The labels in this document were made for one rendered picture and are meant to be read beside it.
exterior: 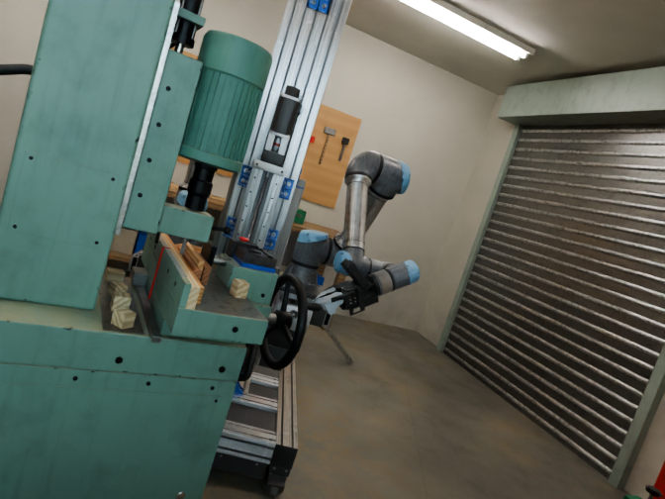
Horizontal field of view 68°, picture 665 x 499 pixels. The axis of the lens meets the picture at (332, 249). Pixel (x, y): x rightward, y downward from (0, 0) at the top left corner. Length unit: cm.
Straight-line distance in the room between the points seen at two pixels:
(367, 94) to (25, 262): 411
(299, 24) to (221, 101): 100
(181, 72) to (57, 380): 72
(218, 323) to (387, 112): 413
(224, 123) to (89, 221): 38
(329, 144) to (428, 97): 117
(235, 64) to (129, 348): 69
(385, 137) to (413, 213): 86
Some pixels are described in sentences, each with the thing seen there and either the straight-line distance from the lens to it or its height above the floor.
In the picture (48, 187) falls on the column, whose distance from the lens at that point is 119.
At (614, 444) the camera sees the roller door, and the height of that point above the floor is 22.
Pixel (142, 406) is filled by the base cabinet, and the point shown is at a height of 63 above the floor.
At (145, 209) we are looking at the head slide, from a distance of 124.
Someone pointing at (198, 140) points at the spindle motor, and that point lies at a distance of 125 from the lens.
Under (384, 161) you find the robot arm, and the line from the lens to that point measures 178.
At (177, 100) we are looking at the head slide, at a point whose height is 132.
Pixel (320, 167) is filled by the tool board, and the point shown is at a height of 139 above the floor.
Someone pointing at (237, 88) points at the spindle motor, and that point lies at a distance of 125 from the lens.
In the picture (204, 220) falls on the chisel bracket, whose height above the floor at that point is 106.
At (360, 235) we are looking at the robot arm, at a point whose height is 112.
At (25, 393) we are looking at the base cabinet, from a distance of 121.
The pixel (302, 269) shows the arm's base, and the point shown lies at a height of 89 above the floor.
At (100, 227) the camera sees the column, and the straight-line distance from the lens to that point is 120.
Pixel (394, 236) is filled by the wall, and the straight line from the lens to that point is 521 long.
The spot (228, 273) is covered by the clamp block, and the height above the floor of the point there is 93.
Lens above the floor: 123
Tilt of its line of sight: 7 degrees down
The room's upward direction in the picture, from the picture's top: 18 degrees clockwise
